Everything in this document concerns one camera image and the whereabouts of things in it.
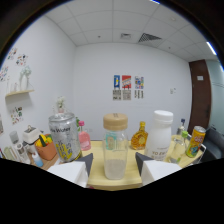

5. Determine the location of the white milk bottle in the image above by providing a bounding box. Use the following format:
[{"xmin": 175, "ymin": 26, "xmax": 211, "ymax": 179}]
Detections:
[{"xmin": 144, "ymin": 109, "xmax": 174, "ymax": 162}]

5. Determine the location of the glass jar wooden lid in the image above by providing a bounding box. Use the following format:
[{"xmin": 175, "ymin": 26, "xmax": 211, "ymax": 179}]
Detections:
[{"xmin": 102, "ymin": 112, "xmax": 129, "ymax": 181}]

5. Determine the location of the orange basket with fruit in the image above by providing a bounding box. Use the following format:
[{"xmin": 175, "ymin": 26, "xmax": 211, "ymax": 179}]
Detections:
[{"xmin": 34, "ymin": 133, "xmax": 58, "ymax": 161}]

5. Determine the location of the clear bottle green cap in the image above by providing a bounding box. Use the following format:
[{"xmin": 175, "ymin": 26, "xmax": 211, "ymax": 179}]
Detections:
[{"xmin": 168, "ymin": 130, "xmax": 189, "ymax": 164}]

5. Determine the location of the tall silver black can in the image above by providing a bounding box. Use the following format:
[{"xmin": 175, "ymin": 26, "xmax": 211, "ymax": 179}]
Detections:
[{"xmin": 48, "ymin": 112, "xmax": 83, "ymax": 164}]

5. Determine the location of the pink liquid bottle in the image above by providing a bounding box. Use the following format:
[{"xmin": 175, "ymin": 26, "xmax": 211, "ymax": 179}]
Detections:
[{"xmin": 77, "ymin": 120, "xmax": 92, "ymax": 152}]

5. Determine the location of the amber syrup bottle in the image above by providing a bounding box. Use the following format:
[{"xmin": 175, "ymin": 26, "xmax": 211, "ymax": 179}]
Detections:
[{"xmin": 130, "ymin": 121, "xmax": 149, "ymax": 151}]

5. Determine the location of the white blue small bottle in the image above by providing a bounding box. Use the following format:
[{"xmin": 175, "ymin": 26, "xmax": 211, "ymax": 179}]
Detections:
[{"xmin": 32, "ymin": 152, "xmax": 45, "ymax": 168}]

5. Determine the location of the yellow orange drink can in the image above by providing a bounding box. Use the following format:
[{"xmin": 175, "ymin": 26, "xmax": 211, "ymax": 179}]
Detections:
[{"xmin": 185, "ymin": 125, "xmax": 207, "ymax": 159}]

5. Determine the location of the clear bottle blue cap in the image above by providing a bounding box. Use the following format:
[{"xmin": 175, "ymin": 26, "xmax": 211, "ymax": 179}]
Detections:
[{"xmin": 175, "ymin": 118, "xmax": 187, "ymax": 136}]

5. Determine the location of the white countertop appliance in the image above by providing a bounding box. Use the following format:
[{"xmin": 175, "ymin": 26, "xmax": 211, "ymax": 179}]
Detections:
[{"xmin": 22, "ymin": 125, "xmax": 42, "ymax": 145}]

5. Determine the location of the black chair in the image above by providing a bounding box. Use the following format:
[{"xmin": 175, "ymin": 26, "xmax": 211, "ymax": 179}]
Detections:
[{"xmin": 199, "ymin": 127, "xmax": 224, "ymax": 161}]

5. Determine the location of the white flower vase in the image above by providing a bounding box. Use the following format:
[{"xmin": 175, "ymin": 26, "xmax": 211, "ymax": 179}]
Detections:
[{"xmin": 55, "ymin": 95, "xmax": 67, "ymax": 114}]

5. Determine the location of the brown door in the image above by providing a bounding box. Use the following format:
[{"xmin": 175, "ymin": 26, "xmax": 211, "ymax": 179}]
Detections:
[{"xmin": 188, "ymin": 59, "xmax": 212, "ymax": 134}]

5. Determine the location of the dark ceiling air vent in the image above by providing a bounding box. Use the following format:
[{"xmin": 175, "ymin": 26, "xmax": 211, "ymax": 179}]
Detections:
[{"xmin": 138, "ymin": 32, "xmax": 163, "ymax": 44}]

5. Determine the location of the square ceiling vent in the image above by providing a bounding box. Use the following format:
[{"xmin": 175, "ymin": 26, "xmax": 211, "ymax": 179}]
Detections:
[{"xmin": 119, "ymin": 32, "xmax": 133, "ymax": 40}]

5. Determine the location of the white-frame wooden two-tier shelf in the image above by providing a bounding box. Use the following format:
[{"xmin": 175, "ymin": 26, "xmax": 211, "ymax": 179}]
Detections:
[{"xmin": 79, "ymin": 133, "xmax": 207, "ymax": 192}]

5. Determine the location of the grey wall poster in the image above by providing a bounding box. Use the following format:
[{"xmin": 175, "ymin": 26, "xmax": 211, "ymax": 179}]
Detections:
[
  {"xmin": 112, "ymin": 89, "xmax": 122, "ymax": 101},
  {"xmin": 134, "ymin": 89, "xmax": 145, "ymax": 100},
  {"xmin": 122, "ymin": 89, "xmax": 132, "ymax": 101}
]

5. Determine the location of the multicolour wall poster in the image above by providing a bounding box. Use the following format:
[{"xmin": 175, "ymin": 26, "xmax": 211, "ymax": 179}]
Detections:
[{"xmin": 134, "ymin": 75, "xmax": 145, "ymax": 90}]

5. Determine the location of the red wall poster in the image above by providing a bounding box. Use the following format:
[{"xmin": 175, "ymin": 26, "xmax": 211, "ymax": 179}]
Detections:
[{"xmin": 121, "ymin": 74, "xmax": 132, "ymax": 90}]

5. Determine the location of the wooden wall shelf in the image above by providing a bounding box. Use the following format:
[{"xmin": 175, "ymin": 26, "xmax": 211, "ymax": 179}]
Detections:
[{"xmin": 4, "ymin": 88, "xmax": 35, "ymax": 98}]

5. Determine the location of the blue yellow wall poster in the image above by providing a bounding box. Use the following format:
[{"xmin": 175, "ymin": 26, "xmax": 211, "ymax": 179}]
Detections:
[{"xmin": 113, "ymin": 74, "xmax": 121, "ymax": 90}]

